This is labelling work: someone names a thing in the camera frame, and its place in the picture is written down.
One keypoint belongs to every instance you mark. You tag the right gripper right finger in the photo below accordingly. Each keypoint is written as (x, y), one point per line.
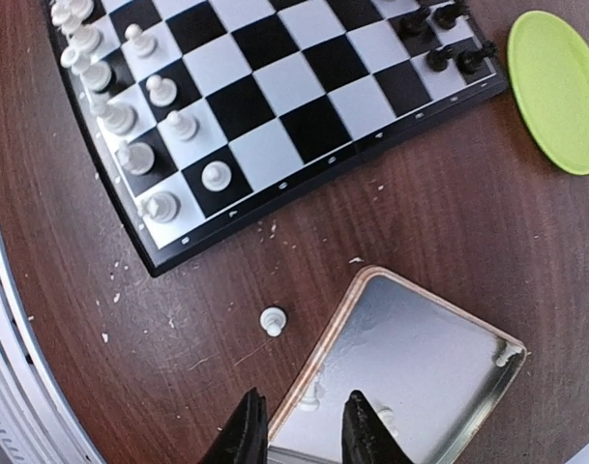
(364, 438)

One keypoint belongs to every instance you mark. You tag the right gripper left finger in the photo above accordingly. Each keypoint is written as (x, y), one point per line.
(244, 438)

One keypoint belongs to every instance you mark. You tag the metal wooden tray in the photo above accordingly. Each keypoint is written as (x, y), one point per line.
(440, 369)

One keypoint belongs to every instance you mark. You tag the white pawn off tray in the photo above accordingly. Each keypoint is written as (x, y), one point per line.
(272, 320)

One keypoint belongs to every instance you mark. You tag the white pawn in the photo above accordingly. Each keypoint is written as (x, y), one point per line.
(309, 401)
(185, 128)
(142, 43)
(216, 176)
(387, 417)
(162, 91)

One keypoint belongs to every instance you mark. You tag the black white chessboard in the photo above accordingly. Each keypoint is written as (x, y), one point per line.
(287, 93)

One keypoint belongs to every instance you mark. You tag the white chess piece tall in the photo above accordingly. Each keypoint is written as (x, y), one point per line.
(95, 76)

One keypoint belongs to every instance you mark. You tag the white bishop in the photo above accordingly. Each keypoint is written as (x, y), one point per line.
(85, 38)

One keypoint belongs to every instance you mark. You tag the black pawn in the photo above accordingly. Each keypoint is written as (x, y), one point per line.
(438, 59)

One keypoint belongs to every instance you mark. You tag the black corner rook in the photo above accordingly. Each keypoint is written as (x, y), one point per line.
(470, 60)

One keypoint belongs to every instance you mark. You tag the green plate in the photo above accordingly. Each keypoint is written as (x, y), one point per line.
(548, 63)

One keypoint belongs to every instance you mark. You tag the front aluminium rail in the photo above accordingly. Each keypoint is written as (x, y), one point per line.
(37, 424)

